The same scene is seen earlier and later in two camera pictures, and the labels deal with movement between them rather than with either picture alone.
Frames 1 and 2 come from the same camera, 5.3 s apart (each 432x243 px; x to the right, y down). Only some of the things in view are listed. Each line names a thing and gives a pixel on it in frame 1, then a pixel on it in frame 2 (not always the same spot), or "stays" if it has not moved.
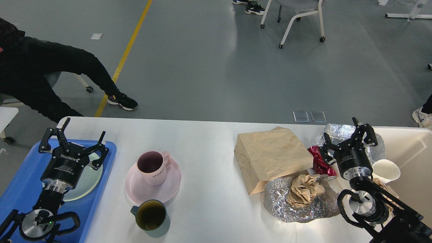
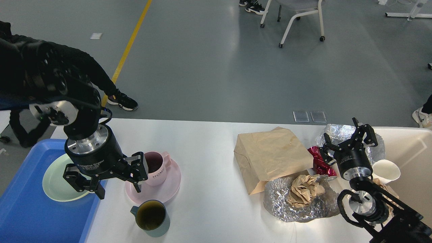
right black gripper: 350,155 stays
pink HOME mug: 152,166 stays
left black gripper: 65,166 → 99,154
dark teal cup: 151,217 stays
